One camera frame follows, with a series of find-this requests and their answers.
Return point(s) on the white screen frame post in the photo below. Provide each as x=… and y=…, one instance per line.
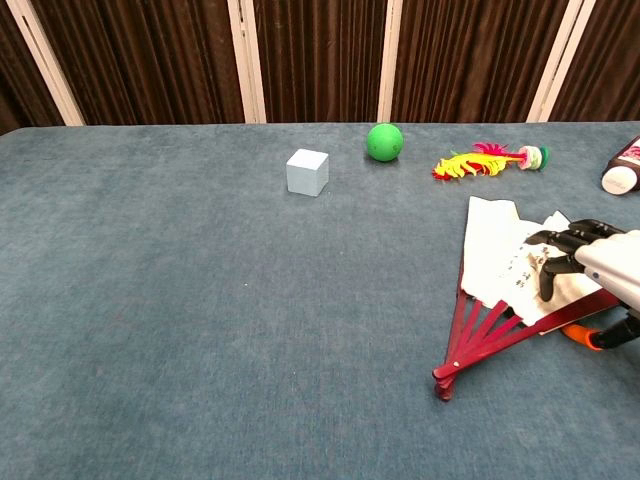
x=560, y=65
x=47, y=65
x=390, y=65
x=247, y=65

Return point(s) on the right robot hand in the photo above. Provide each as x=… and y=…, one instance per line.
x=610, y=260

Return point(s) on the light blue cube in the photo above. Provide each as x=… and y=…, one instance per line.
x=306, y=172

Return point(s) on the blue grey table cloth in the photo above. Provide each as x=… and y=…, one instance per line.
x=200, y=325

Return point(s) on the colourful feather shuttlecock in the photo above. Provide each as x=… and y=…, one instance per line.
x=470, y=165

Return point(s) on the red ribbed paper folding fan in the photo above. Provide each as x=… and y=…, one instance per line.
x=490, y=240

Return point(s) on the brown bottle white cap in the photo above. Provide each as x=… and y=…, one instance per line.
x=622, y=172

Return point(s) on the green ball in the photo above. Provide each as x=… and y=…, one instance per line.
x=384, y=142

